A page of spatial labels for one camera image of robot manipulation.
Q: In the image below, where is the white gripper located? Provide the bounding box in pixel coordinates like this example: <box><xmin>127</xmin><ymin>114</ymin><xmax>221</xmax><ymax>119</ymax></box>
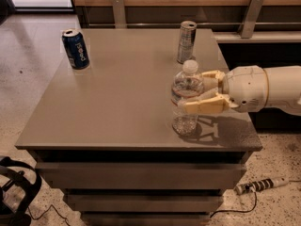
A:
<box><xmin>178</xmin><ymin>66</ymin><xmax>268</xmax><ymax>115</ymax></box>

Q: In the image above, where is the clear plastic water bottle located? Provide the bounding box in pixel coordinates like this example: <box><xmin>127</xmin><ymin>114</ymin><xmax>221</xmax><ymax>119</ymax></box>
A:
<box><xmin>171</xmin><ymin>59</ymin><xmax>204</xmax><ymax>136</ymax></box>

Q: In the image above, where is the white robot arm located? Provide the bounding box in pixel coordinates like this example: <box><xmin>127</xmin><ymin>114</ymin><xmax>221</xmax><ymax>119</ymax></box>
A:
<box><xmin>177</xmin><ymin>66</ymin><xmax>301</xmax><ymax>116</ymax></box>

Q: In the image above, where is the silver energy drink can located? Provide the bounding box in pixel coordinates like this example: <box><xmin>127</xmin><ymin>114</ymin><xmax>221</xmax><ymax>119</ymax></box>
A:
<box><xmin>177</xmin><ymin>21</ymin><xmax>197</xmax><ymax>64</ymax></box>

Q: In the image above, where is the blue pepsi can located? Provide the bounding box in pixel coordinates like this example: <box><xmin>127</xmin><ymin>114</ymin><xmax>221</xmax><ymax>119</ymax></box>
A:
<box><xmin>62</xmin><ymin>29</ymin><xmax>89</xmax><ymax>70</ymax></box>

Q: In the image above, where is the grey side shelf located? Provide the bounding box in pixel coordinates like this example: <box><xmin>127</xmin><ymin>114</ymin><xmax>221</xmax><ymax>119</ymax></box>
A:
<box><xmin>214</xmin><ymin>31</ymin><xmax>301</xmax><ymax>43</ymax></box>

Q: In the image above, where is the white power strip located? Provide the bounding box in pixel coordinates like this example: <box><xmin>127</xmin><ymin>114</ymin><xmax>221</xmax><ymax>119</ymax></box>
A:
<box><xmin>234</xmin><ymin>177</ymin><xmax>289</xmax><ymax>195</ymax></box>

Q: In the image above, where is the grey drawer cabinet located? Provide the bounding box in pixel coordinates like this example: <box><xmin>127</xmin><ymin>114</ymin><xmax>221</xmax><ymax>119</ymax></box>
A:
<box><xmin>17</xmin><ymin>29</ymin><xmax>261</xmax><ymax>216</ymax></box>

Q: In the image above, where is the top grey drawer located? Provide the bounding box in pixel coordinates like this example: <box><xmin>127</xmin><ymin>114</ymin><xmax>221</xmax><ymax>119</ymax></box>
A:
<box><xmin>36</xmin><ymin>162</ymin><xmax>246</xmax><ymax>190</ymax></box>

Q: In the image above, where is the grey drawer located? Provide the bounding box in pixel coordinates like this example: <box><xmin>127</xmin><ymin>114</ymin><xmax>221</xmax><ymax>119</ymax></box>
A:
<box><xmin>81</xmin><ymin>213</ymin><xmax>210</xmax><ymax>226</ymax></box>
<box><xmin>64</xmin><ymin>195</ymin><xmax>223</xmax><ymax>213</ymax></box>
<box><xmin>36</xmin><ymin>162</ymin><xmax>246</xmax><ymax>190</ymax></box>

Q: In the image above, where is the middle grey drawer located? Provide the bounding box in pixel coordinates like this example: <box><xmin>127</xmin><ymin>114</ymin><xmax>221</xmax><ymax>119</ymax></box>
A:
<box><xmin>64</xmin><ymin>195</ymin><xmax>223</xmax><ymax>213</ymax></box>

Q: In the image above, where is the bottom grey drawer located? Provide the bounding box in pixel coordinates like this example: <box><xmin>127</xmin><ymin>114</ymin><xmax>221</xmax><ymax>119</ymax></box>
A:
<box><xmin>81</xmin><ymin>213</ymin><xmax>210</xmax><ymax>226</ymax></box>

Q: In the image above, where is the right metal bracket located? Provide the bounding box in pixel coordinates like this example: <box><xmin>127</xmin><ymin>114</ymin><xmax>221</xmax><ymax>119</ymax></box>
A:
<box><xmin>239</xmin><ymin>0</ymin><xmax>264</xmax><ymax>39</ymax></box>

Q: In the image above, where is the metal bracket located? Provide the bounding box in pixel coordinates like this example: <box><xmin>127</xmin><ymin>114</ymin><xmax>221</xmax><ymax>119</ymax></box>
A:
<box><xmin>112</xmin><ymin>0</ymin><xmax>127</xmax><ymax>29</ymax></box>
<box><xmin>239</xmin><ymin>0</ymin><xmax>264</xmax><ymax>39</ymax></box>

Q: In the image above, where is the black power cable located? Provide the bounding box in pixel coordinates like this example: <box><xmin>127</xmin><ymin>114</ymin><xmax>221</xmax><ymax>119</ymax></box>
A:
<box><xmin>209</xmin><ymin>191</ymin><xmax>258</xmax><ymax>218</ymax></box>

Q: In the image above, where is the left metal bracket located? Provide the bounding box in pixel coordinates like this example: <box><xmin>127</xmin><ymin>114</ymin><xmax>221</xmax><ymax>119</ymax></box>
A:
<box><xmin>112</xmin><ymin>0</ymin><xmax>127</xmax><ymax>29</ymax></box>

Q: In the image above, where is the thin black floor cable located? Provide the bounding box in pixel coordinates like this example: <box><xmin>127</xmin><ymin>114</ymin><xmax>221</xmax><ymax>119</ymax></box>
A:
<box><xmin>27</xmin><ymin>203</ymin><xmax>71</xmax><ymax>226</ymax></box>

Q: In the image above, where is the black bag with straps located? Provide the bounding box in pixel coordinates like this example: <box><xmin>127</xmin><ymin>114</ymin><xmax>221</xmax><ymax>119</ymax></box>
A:
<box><xmin>0</xmin><ymin>156</ymin><xmax>41</xmax><ymax>226</ymax></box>

